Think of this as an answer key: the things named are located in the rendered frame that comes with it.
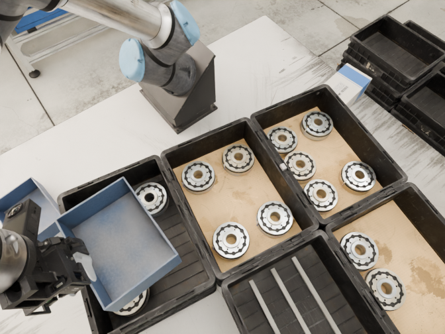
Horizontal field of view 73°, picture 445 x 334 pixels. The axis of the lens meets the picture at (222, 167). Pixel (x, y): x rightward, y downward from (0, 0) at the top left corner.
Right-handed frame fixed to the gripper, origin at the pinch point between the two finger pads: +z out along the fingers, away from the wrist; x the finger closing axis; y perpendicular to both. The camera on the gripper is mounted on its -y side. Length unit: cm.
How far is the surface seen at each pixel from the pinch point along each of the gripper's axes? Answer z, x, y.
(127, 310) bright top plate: 25.9, -5.8, 6.9
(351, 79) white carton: 46, 102, -16
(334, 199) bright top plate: 34, 57, 16
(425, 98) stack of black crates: 94, 161, 0
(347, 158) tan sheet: 38, 72, 9
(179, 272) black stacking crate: 30.8, 9.0, 6.1
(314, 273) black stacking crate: 34, 39, 28
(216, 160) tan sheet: 34, 37, -16
